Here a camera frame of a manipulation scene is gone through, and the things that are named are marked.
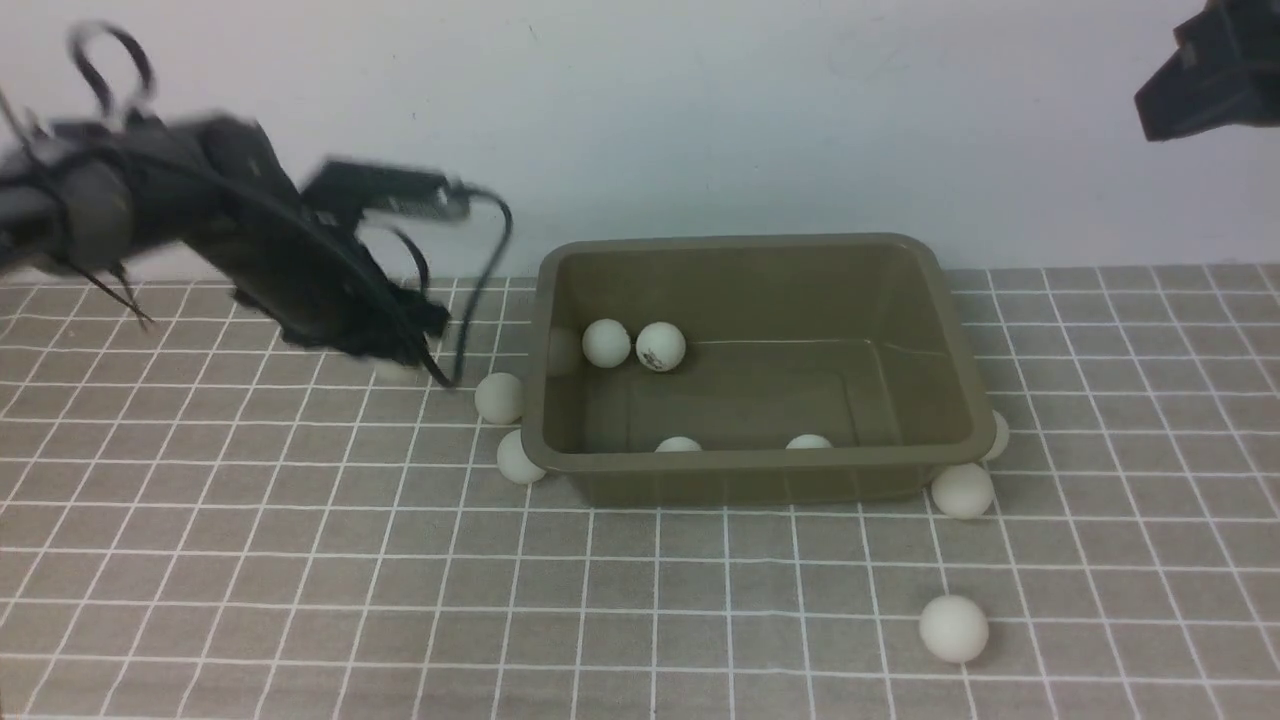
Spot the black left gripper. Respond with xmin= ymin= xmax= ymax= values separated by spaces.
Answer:
xmin=232 ymin=227 xmax=451 ymax=369

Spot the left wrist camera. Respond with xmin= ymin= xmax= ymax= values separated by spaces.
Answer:
xmin=300 ymin=158 xmax=471 ymax=225

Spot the printed white ping-pong ball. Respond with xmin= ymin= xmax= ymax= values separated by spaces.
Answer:
xmin=655 ymin=436 xmax=701 ymax=454
xmin=635 ymin=322 xmax=689 ymax=373

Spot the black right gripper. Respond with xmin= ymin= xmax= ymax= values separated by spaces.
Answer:
xmin=1135 ymin=1 xmax=1279 ymax=142

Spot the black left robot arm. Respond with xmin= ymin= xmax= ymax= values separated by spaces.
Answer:
xmin=3 ymin=115 xmax=458 ymax=366

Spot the black camera cable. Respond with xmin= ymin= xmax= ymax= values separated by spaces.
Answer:
xmin=385 ymin=184 xmax=515 ymax=389

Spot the olive green plastic bin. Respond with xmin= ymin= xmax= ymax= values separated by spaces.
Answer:
xmin=522 ymin=233 xmax=995 ymax=509

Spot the grey checkered tablecloth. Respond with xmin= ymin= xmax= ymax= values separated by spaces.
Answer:
xmin=1 ymin=265 xmax=1279 ymax=719

